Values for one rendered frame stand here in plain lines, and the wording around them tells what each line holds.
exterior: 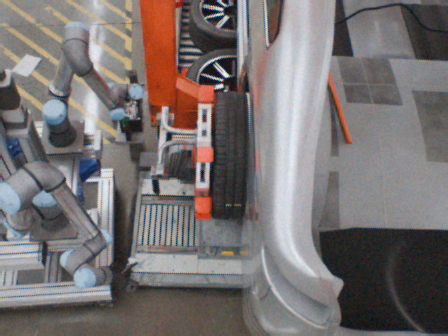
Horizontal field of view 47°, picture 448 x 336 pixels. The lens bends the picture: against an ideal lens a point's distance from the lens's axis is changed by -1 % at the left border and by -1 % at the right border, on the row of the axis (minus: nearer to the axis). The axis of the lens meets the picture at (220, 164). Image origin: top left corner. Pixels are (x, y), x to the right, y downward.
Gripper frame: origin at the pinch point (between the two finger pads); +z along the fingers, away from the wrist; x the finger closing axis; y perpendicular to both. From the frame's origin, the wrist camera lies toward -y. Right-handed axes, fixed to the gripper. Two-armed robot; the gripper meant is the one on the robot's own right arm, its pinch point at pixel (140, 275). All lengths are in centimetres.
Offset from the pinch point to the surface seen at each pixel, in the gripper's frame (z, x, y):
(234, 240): 93, -13, 7
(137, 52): 140, -98, 180
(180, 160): 15, -52, 14
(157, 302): 74, 39, 28
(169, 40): 19, -103, 52
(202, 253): 86, 2, 20
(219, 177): 20, -53, -6
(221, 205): 30, -40, -7
